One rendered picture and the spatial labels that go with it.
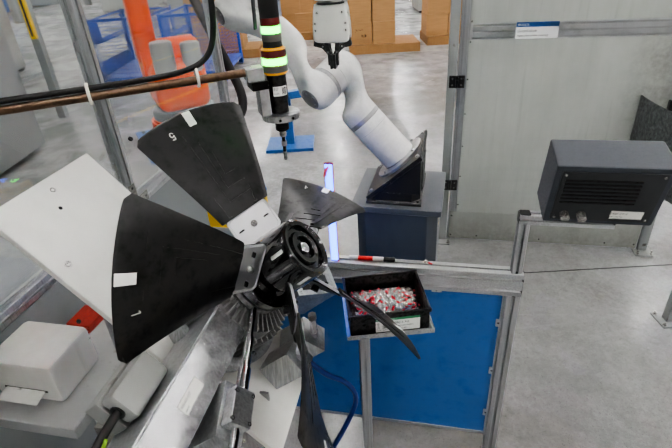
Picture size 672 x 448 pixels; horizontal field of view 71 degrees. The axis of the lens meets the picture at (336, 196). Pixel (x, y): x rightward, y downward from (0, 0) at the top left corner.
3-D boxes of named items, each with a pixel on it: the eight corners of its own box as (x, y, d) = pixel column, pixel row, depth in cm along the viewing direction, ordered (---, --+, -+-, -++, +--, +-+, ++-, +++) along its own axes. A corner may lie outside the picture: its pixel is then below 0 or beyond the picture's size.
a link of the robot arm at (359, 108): (347, 135, 163) (299, 84, 158) (377, 102, 170) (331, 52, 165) (363, 125, 152) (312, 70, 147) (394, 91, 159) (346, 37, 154)
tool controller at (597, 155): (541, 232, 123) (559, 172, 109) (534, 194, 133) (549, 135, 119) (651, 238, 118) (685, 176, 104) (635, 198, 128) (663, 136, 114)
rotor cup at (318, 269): (227, 291, 85) (274, 258, 79) (237, 233, 95) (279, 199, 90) (287, 322, 92) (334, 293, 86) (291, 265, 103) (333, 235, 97)
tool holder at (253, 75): (257, 128, 82) (249, 72, 77) (247, 117, 88) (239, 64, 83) (305, 119, 85) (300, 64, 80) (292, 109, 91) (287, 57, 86)
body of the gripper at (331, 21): (351, -5, 125) (353, 38, 130) (314, -3, 127) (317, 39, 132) (346, -2, 119) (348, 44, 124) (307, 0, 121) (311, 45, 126)
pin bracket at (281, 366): (258, 370, 100) (286, 354, 96) (268, 352, 105) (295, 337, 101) (276, 390, 101) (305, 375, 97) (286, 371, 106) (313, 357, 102)
